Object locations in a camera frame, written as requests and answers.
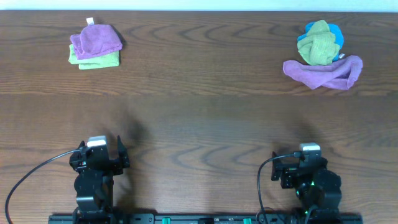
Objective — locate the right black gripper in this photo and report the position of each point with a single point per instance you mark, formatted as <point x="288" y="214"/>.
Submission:
<point x="288" y="172"/>

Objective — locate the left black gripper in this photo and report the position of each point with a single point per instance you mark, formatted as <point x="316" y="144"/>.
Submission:
<point x="101" y="165"/>

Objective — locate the green cloth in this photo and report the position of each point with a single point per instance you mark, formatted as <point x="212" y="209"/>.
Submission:
<point x="318" y="46"/>
<point x="105" y="61"/>

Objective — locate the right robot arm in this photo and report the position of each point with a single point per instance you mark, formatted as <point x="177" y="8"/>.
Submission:
<point x="317" y="188"/>

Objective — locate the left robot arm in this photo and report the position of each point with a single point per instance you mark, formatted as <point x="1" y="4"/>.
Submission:
<point x="94" y="183"/>

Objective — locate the folded green cloth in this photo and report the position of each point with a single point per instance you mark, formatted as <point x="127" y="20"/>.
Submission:
<point x="105" y="61"/>

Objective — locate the crumpled purple cloth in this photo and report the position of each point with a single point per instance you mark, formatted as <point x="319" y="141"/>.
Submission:
<point x="339" y="75"/>

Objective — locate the folded purple cloth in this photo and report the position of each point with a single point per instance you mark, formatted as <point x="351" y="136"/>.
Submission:
<point x="95" y="40"/>

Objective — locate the crumpled blue cloth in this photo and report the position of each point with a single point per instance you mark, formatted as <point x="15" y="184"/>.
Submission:
<point x="337" y="34"/>

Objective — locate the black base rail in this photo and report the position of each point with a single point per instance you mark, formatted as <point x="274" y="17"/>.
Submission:
<point x="148" y="218"/>

